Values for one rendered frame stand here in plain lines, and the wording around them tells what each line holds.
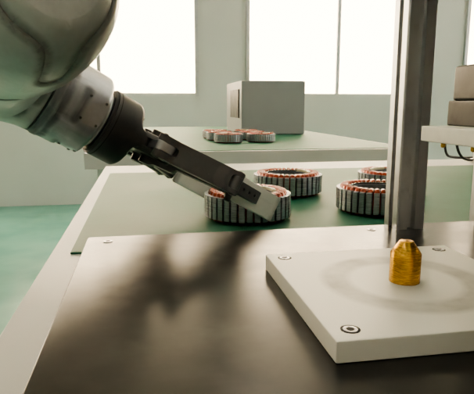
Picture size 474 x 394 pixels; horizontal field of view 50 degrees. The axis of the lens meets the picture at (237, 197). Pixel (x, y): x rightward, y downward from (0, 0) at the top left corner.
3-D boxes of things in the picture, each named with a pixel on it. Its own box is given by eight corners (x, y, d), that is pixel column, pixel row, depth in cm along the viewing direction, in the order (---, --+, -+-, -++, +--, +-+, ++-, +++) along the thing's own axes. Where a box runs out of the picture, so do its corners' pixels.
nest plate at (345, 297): (335, 364, 25) (336, 341, 25) (265, 269, 39) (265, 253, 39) (601, 340, 28) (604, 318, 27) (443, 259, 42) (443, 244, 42)
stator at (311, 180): (272, 201, 78) (272, 177, 77) (242, 190, 88) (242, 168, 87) (335, 195, 82) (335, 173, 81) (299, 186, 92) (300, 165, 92)
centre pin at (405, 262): (397, 286, 32) (400, 245, 32) (383, 277, 34) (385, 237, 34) (425, 284, 32) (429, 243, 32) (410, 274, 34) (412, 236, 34)
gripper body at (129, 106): (70, 146, 58) (138, 181, 63) (91, 152, 51) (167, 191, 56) (100, 88, 58) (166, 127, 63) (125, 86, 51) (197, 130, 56)
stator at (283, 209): (232, 231, 59) (232, 199, 59) (189, 213, 69) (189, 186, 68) (308, 220, 65) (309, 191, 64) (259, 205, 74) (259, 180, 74)
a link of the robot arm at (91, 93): (34, 132, 47) (91, 161, 50) (79, 47, 48) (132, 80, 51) (17, 128, 55) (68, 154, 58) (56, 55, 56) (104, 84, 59)
